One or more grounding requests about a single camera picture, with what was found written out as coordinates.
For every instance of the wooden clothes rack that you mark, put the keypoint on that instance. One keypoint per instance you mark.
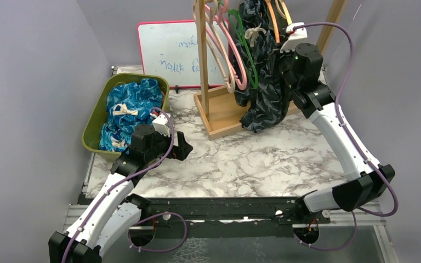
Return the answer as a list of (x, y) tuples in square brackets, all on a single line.
[(218, 109)]

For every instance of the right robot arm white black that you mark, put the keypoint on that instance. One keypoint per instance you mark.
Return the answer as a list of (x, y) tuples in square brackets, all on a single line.
[(366, 177)]

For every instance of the light wooden hanger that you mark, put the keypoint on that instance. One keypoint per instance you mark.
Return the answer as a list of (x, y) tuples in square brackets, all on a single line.
[(218, 39)]

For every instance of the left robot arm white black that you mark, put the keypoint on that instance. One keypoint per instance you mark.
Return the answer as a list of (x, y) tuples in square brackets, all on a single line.
[(112, 196)]

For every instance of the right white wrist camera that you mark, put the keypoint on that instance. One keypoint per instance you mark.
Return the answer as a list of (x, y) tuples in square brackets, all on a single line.
[(296, 34)]

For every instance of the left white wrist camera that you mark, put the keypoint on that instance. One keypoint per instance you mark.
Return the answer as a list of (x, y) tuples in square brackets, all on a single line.
[(160, 124)]

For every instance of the black metal base rail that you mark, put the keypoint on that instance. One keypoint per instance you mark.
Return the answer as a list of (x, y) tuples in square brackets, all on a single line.
[(204, 217)]

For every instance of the orange wooden hanger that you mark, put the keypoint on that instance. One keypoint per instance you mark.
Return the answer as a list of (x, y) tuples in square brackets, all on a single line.
[(273, 20)]

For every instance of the pink plastic hanger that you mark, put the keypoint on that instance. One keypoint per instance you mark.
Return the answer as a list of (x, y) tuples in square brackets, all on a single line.
[(239, 65)]

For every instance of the olive green plastic basket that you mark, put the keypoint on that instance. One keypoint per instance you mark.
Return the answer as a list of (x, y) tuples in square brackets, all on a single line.
[(92, 132)]

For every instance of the dark blue patterned shorts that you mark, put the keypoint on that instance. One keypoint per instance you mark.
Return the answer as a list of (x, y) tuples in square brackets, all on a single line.
[(268, 105)]

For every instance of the red framed whiteboard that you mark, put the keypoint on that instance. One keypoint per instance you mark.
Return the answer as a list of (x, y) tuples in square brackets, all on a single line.
[(169, 49)]

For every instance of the green plastic hanger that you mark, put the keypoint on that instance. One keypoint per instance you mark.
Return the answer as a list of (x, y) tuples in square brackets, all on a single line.
[(253, 78)]

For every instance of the blue leaf print shorts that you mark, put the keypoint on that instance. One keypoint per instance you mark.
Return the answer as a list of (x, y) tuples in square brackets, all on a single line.
[(128, 105)]

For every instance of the beige wooden hanger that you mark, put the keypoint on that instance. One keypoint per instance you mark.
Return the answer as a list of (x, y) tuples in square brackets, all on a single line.
[(283, 10)]

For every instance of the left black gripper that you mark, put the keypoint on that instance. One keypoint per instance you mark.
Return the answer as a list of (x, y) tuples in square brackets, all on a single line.
[(181, 152)]

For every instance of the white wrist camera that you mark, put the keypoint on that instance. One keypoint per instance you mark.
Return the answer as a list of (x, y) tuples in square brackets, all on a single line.
[(160, 124), (296, 34)]

